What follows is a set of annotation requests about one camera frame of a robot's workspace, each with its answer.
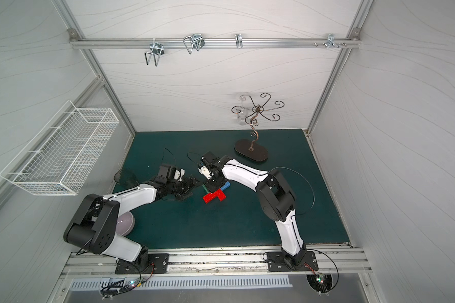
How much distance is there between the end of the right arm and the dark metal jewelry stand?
0.77 ft

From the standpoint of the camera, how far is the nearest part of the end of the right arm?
2.22 ft

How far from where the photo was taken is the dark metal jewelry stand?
0.88 metres
